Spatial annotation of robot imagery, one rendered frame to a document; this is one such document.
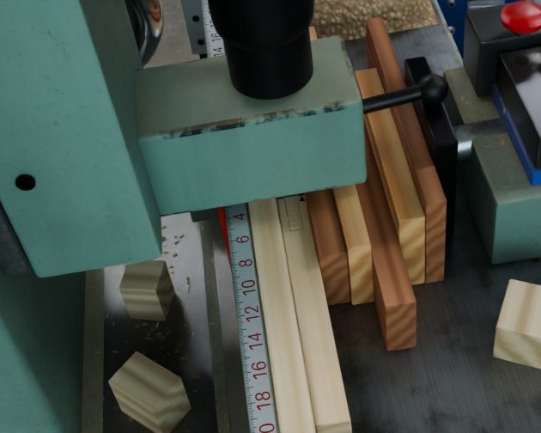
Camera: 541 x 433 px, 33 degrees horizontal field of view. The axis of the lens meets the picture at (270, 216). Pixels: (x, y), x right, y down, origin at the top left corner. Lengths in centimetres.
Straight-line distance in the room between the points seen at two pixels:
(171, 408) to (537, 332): 27
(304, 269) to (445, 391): 11
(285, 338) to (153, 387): 16
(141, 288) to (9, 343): 18
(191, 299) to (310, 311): 22
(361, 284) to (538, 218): 12
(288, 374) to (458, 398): 11
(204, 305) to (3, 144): 30
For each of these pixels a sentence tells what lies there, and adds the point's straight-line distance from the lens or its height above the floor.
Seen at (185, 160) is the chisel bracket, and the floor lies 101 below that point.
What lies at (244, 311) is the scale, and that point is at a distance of 54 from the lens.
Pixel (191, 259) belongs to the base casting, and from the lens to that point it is 78.
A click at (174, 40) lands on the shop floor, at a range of 242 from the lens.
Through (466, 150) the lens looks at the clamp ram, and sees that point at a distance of 63.
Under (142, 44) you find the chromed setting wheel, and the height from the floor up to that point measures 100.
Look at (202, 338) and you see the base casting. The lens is 73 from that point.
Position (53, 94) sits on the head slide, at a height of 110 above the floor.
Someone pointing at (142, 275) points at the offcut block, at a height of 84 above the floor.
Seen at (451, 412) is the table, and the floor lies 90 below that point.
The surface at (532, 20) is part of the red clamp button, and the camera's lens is 62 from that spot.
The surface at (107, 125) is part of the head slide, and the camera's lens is 49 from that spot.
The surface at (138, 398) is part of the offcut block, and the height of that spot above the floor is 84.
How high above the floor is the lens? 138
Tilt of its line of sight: 47 degrees down
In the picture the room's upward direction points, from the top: 10 degrees counter-clockwise
